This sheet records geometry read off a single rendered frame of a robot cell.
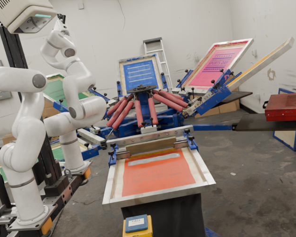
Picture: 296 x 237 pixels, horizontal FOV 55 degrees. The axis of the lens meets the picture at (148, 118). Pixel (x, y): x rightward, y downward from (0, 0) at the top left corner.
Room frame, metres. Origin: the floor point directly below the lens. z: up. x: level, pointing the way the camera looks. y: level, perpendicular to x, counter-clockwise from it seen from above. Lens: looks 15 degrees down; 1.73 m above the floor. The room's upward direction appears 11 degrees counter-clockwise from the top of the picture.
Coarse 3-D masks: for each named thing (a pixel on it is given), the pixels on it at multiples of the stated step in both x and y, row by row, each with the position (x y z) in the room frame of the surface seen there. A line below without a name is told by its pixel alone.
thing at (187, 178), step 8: (168, 152) 1.89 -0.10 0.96; (176, 152) 1.86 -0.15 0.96; (160, 160) 1.78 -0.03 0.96; (168, 160) 1.76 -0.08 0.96; (176, 160) 1.73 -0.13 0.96; (184, 160) 1.71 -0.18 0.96; (184, 168) 1.59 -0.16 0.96; (184, 176) 1.49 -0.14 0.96; (192, 176) 1.48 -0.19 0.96; (160, 184) 1.45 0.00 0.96; (168, 184) 1.44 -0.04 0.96; (176, 184) 1.42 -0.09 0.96; (184, 184) 1.40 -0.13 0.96
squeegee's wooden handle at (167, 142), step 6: (168, 138) 1.89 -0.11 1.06; (174, 138) 1.88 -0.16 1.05; (132, 144) 1.90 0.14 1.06; (138, 144) 1.89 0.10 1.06; (144, 144) 1.88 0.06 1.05; (150, 144) 1.88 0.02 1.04; (156, 144) 1.88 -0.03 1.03; (162, 144) 1.88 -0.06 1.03; (168, 144) 1.88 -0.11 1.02; (126, 150) 1.89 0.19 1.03; (132, 150) 1.89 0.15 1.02; (138, 150) 1.88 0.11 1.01; (144, 150) 1.88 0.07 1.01; (150, 150) 1.88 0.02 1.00
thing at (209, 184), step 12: (192, 156) 1.75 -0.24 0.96; (204, 168) 1.47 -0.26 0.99; (108, 180) 1.56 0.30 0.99; (204, 180) 1.40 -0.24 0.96; (108, 192) 1.41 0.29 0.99; (156, 192) 1.31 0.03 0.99; (168, 192) 1.29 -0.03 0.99; (180, 192) 1.29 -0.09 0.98; (192, 192) 1.29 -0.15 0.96; (108, 204) 1.30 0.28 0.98; (120, 204) 1.30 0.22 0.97; (132, 204) 1.30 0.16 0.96
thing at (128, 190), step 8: (128, 160) 1.88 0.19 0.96; (128, 168) 1.75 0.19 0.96; (136, 168) 1.73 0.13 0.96; (128, 176) 1.63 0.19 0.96; (128, 184) 1.53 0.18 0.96; (144, 184) 1.49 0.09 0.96; (152, 184) 1.47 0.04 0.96; (128, 192) 1.43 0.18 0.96; (136, 192) 1.41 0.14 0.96; (144, 192) 1.40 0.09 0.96
